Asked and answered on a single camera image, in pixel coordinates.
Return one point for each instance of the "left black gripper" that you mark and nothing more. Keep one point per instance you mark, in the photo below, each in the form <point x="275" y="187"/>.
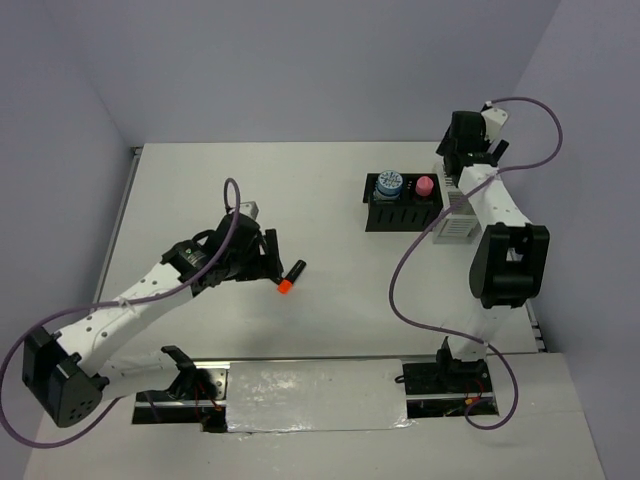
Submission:
<point x="264" y="265"/>

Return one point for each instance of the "orange capped highlighter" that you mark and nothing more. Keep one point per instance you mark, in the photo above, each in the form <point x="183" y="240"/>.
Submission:
<point x="288" y="281"/>

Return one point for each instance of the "black slotted organizer box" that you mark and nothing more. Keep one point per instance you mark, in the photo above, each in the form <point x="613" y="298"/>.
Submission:
<point x="408" y="213"/>

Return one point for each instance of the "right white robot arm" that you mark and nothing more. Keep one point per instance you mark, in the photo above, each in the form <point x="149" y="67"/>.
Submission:
<point x="508" y="265"/>

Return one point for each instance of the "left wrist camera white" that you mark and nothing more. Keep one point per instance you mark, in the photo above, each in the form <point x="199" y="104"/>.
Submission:
<point x="249" y="209"/>

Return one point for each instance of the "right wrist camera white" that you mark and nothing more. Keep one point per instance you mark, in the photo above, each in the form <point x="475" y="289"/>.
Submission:
<point x="495" y="118"/>

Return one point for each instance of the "white slotted organizer box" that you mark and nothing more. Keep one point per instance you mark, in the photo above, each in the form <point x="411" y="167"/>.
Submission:
<point x="461" y="225"/>

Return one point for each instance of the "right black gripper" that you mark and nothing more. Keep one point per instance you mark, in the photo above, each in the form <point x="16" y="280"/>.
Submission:
<point x="500" y="149"/>

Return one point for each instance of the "pink glue stick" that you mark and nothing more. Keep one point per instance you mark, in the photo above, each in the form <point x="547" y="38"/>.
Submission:
<point x="424" y="186"/>

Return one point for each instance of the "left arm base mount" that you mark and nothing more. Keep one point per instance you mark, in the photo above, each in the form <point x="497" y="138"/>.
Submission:
<point x="204" y="405"/>

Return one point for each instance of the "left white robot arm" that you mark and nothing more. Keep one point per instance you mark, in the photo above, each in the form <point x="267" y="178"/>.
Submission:
<point x="72" y="371"/>

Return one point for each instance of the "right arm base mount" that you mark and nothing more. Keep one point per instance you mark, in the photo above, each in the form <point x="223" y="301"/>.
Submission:
<point x="437" y="389"/>

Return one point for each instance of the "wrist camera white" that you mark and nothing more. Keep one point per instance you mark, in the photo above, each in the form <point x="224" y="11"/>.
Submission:
<point x="495" y="118"/>
<point x="249" y="209"/>

